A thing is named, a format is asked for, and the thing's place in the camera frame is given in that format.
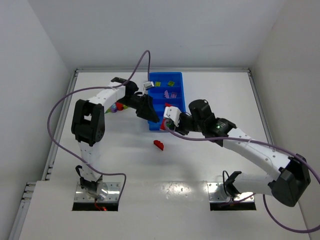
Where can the purple base lego brick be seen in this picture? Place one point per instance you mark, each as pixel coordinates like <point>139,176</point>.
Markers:
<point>166,94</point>

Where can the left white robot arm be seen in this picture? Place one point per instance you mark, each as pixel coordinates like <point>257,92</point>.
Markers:
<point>88,125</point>

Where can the purple round lego brick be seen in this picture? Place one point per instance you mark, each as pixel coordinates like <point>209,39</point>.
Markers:
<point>114,108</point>

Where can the metal base plate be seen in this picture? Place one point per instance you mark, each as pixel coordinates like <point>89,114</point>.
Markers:
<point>217,195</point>
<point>107,192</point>

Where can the blue divided plastic tray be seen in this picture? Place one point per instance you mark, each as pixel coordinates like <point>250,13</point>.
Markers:
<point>168,90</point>

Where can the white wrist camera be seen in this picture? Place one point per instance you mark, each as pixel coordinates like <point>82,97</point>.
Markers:
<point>172,113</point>
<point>147,85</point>

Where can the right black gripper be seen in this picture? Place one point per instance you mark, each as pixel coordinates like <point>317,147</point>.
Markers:
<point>182,122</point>

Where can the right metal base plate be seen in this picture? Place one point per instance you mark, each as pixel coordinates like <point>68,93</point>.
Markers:
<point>217,195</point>

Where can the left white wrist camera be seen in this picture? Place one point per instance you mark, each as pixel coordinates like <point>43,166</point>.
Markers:
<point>147,85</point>

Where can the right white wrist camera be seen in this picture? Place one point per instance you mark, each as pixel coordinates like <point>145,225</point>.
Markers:
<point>172,113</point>

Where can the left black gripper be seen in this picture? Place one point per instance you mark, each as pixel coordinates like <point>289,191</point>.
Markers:
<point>144,105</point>

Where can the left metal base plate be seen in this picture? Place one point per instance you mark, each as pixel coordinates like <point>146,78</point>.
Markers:
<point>107,192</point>

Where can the red round lego brick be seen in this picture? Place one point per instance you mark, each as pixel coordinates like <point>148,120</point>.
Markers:
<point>119,106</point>

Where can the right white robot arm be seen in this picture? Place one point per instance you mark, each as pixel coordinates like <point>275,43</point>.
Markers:
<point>286,177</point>

